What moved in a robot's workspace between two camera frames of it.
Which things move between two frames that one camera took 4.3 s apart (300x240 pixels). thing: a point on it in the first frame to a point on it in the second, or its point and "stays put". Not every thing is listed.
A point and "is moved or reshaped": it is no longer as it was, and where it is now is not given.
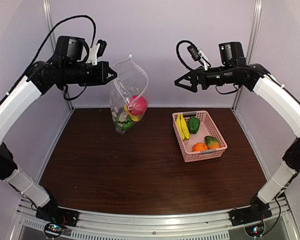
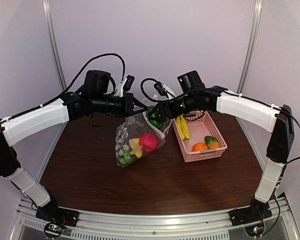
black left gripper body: x=99 y=78 to x=125 y=107
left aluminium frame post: x=47 y=4 stays put
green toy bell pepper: x=194 y=123 to x=155 y=123
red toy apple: x=137 y=105 is moved or reshaped
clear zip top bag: x=128 y=95 to x=136 y=136
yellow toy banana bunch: x=183 y=127 stays put
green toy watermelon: x=127 y=124 to x=125 y=157
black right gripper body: x=205 y=82 to x=171 y=111
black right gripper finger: x=193 y=81 to x=155 y=113
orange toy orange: x=199 y=146 stays put
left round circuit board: x=53 y=230 stays put
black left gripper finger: x=111 y=71 to x=137 y=102
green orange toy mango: x=211 y=142 stays put
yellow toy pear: x=135 y=118 is moved or reshaped
